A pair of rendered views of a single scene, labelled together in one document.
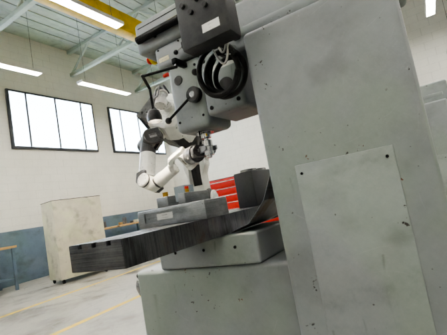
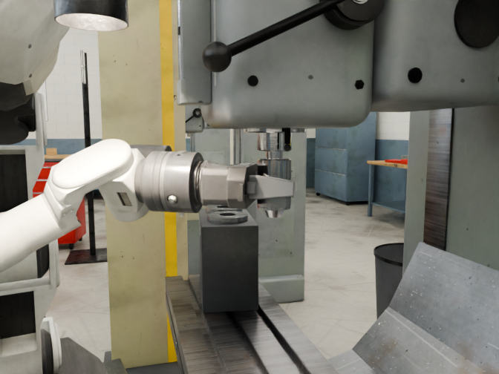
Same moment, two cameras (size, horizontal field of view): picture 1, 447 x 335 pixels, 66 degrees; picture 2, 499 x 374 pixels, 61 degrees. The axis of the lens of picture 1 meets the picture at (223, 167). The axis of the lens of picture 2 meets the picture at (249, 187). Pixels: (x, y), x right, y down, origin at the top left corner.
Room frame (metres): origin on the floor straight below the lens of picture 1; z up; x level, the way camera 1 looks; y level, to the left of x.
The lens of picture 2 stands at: (1.20, 0.50, 1.30)
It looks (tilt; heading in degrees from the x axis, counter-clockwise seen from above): 7 degrees down; 314
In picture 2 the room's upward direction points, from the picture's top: straight up
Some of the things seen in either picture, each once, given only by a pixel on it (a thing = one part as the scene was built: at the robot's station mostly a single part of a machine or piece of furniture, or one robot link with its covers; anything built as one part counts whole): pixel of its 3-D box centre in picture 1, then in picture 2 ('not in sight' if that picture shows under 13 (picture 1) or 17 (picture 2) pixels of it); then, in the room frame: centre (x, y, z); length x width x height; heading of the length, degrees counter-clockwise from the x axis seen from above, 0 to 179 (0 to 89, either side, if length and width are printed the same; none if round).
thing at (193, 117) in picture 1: (199, 98); (278, 7); (1.58, 0.05, 1.47); 0.21 x 0.19 x 0.32; 150
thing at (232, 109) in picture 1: (234, 86); (404, 16); (1.48, -0.11, 1.47); 0.24 x 0.19 x 0.26; 150
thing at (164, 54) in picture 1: (199, 53); not in sight; (1.56, 0.02, 1.68); 0.34 x 0.24 x 0.10; 60
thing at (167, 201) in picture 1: (175, 200); not in sight; (1.41, 0.22, 1.02); 0.15 x 0.06 x 0.04; 147
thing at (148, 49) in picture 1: (189, 30); not in sight; (1.58, 0.04, 1.81); 0.47 x 0.26 x 0.16; 60
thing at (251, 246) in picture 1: (225, 244); not in sight; (1.58, 0.05, 0.79); 0.50 x 0.35 x 0.12; 60
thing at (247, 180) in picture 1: (256, 187); (226, 252); (1.92, -0.16, 1.03); 0.22 x 0.12 x 0.20; 142
